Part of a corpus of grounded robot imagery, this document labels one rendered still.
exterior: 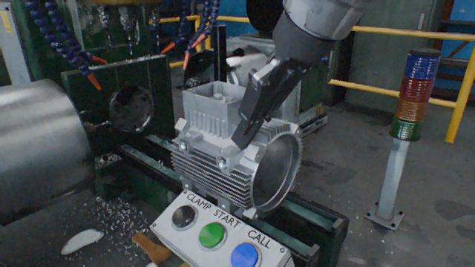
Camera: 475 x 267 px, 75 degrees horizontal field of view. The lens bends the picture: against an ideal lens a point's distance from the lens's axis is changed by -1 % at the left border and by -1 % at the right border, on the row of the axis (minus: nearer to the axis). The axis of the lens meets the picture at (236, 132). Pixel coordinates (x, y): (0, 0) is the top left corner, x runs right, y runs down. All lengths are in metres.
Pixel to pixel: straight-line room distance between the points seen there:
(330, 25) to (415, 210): 0.68
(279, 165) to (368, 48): 3.12
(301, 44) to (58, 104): 0.45
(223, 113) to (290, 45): 0.22
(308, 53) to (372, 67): 3.35
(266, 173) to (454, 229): 0.49
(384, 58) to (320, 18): 3.33
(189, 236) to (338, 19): 0.30
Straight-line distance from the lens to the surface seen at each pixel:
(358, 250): 0.79
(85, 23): 1.00
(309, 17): 0.37
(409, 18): 3.60
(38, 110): 0.65
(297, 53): 0.39
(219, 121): 0.57
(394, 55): 3.66
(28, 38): 0.95
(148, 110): 0.96
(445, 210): 1.01
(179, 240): 0.40
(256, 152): 0.51
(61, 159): 0.64
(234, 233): 0.38
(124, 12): 0.76
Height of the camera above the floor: 1.33
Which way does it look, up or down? 25 degrees down
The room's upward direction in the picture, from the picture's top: straight up
